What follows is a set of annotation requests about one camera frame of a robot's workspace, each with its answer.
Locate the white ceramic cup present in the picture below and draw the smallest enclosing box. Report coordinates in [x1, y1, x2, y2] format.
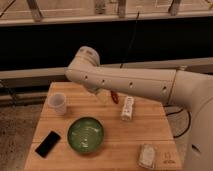
[48, 93, 67, 115]

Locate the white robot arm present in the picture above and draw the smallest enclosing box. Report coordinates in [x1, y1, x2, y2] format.
[66, 46, 213, 171]

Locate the green ceramic bowl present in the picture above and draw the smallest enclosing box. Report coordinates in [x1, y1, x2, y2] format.
[67, 117, 105, 154]

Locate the white plastic bottle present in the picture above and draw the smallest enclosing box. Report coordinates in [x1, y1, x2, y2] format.
[121, 96, 134, 121]

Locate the wooden board table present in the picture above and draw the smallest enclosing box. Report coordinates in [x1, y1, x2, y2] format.
[23, 80, 183, 171]

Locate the black smartphone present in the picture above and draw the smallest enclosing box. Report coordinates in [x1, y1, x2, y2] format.
[35, 131, 61, 158]

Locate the black hanging cable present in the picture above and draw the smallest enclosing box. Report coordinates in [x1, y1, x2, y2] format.
[119, 9, 142, 69]

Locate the black floor cable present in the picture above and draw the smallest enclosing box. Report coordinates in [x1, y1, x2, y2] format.
[165, 107, 192, 140]

